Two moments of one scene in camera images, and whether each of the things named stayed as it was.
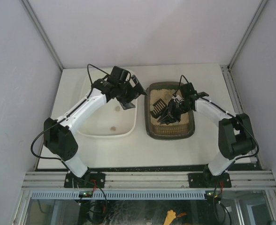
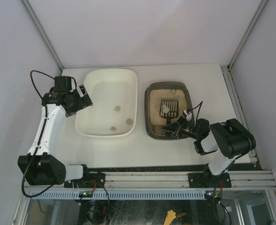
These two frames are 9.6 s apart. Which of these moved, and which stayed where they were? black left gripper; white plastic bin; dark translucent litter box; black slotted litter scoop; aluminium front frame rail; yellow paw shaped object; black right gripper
Moved: black slotted litter scoop; black left gripper; black right gripper
Stayed: yellow paw shaped object; aluminium front frame rail; dark translucent litter box; white plastic bin
